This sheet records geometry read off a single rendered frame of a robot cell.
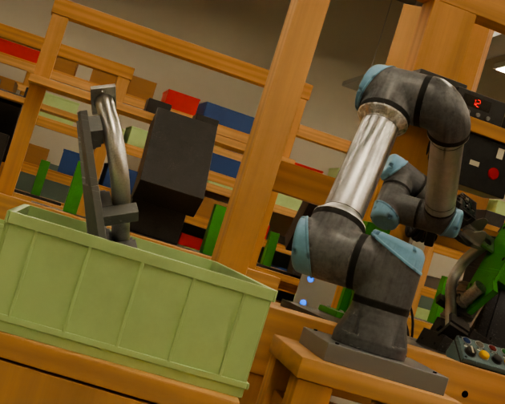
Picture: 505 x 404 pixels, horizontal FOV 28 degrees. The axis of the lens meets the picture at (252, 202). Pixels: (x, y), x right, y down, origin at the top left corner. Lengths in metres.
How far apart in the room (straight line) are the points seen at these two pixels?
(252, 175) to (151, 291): 1.32
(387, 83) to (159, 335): 0.94
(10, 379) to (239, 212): 1.39
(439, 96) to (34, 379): 1.12
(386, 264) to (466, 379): 0.50
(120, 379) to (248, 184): 1.37
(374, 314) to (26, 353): 0.75
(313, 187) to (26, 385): 1.59
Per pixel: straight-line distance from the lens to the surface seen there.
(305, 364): 1.84
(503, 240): 2.72
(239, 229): 2.78
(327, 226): 2.02
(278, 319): 2.20
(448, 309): 2.67
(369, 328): 1.96
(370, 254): 1.98
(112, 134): 1.57
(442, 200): 2.43
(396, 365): 1.92
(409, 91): 2.21
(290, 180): 2.90
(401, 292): 1.98
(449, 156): 2.31
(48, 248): 1.49
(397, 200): 2.53
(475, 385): 2.39
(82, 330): 1.50
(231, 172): 9.51
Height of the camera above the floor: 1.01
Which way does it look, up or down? 2 degrees up
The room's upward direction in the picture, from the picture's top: 17 degrees clockwise
